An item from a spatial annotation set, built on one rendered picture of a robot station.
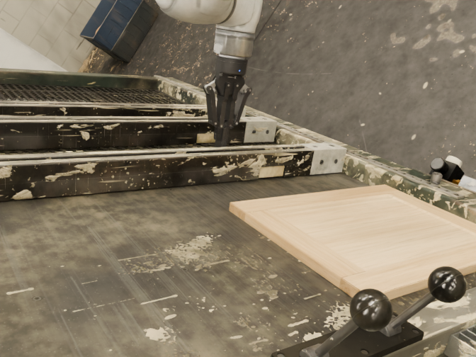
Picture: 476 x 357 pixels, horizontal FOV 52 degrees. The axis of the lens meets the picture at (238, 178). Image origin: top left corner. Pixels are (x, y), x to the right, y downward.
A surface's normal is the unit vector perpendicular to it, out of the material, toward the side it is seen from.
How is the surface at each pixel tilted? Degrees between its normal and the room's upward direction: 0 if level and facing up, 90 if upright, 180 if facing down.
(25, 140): 90
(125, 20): 91
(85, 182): 90
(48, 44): 90
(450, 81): 0
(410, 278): 60
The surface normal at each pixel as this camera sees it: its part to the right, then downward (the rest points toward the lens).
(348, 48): -0.64, -0.42
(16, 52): 0.53, 0.37
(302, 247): 0.14, -0.94
